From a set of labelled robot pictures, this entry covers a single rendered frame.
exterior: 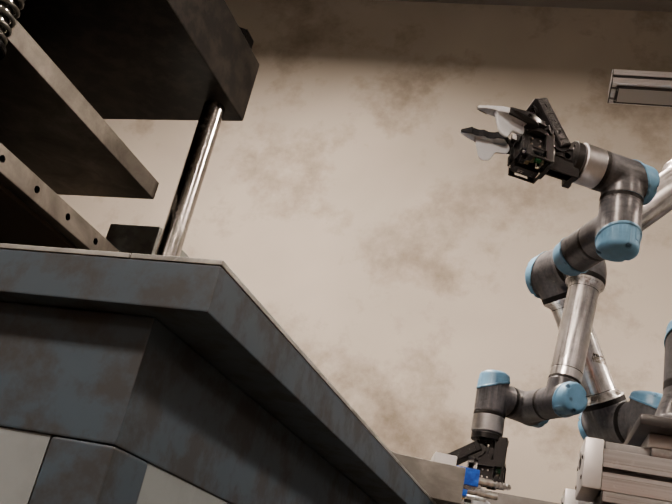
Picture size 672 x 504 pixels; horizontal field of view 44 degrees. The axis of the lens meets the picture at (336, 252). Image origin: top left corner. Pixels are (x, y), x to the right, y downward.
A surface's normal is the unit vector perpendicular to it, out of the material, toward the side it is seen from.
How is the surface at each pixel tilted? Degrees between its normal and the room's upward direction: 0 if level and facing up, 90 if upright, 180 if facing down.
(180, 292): 90
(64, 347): 90
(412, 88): 90
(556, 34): 90
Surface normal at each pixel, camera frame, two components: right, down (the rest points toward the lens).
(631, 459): -0.17, -0.44
